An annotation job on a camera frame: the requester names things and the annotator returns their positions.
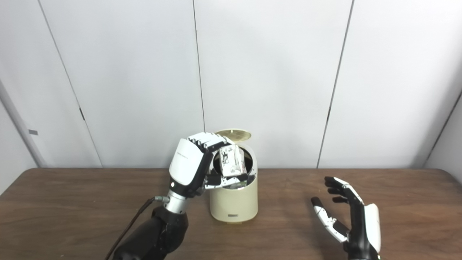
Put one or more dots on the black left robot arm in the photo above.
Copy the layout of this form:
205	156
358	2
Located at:
155	238

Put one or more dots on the cream round bin lid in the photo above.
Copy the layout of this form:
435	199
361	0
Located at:
236	134

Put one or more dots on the white green milk carton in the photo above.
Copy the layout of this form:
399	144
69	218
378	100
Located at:
232	160

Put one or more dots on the cream-colored round bin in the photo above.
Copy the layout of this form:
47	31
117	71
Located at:
234	204

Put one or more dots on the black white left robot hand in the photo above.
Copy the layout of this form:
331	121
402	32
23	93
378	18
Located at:
189	162

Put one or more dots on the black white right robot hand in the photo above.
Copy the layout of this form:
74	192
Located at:
361	231

